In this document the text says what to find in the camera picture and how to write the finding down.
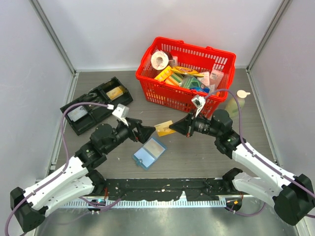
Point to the pink white packet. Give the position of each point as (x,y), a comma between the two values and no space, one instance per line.
(215,77)

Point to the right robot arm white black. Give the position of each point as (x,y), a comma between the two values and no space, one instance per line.
(292,197)

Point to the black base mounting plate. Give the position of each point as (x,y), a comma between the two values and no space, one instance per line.
(167,189)

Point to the black compartment tray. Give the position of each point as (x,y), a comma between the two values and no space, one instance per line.
(97,114)

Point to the white tape roll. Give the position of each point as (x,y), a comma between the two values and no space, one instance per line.
(159,60)

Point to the blue leather card holder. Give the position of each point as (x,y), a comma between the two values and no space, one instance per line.
(149,153)

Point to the red plastic shopping basket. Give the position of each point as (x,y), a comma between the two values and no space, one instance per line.
(201,59)

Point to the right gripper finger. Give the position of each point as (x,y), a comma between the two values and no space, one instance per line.
(186,120)
(180,128)

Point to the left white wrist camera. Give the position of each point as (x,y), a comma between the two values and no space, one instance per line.
(119,112)

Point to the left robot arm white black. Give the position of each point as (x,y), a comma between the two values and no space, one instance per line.
(77,177)

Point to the green patterned packet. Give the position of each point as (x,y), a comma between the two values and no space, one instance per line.
(192,83)

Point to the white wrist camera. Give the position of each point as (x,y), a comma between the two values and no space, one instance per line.
(119,112)
(199,103)

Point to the green lotion bottle white cap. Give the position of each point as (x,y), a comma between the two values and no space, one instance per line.
(232,105)

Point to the yellow chips bag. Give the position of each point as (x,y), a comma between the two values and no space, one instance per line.
(186,71)

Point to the white slotted cable duct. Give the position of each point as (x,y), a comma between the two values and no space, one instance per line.
(180,203)

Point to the yellow orange box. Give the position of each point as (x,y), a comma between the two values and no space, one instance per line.
(169,77)

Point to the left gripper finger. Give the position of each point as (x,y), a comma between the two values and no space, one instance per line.
(144,133)
(137,123)

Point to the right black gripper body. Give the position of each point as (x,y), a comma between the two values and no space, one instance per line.
(201,125)

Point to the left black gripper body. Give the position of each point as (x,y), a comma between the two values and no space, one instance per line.
(123,132)

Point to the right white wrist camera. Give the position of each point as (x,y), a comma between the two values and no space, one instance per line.
(199,103)

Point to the white card in tray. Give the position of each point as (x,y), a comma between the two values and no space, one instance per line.
(77,113)

